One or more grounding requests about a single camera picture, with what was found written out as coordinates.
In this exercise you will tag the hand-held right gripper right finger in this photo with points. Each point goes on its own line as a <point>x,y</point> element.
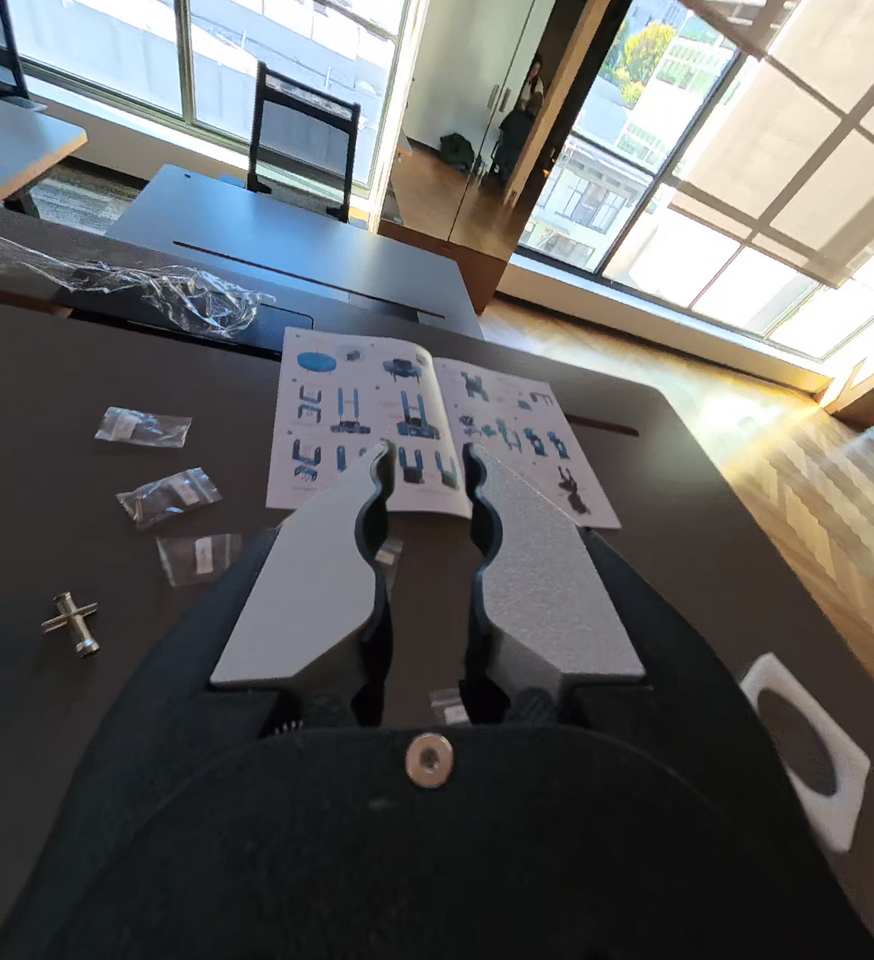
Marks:
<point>549,600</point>

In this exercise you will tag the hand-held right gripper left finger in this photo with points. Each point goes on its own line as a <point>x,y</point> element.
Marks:
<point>309,600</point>

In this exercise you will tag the dark desk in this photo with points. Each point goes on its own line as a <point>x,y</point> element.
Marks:
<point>32,375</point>

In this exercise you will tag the grey desk with slot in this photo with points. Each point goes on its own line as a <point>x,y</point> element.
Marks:
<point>9,142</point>
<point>294,240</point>

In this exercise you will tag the small clear plastic bag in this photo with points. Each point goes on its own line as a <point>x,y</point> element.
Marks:
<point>448,705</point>
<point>144,427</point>
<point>390,559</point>
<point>197,559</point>
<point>167,499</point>

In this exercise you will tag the open instruction booklet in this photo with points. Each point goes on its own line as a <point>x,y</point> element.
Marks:
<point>377,390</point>

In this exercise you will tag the metal cross wrench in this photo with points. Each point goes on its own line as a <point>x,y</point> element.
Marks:
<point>77,626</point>

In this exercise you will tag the crumpled clear plastic wrap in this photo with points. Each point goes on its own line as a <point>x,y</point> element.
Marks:
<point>182,296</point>

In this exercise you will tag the white square foam with hole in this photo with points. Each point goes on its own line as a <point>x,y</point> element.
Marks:
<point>845,810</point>

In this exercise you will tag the dark green bag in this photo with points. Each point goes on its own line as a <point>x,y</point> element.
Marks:
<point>457,150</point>

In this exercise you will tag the wooden shelf cabinet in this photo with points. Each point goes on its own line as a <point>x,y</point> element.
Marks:
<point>564,97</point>

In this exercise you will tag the beige roller window blind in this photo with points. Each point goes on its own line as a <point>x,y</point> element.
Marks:
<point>819,112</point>

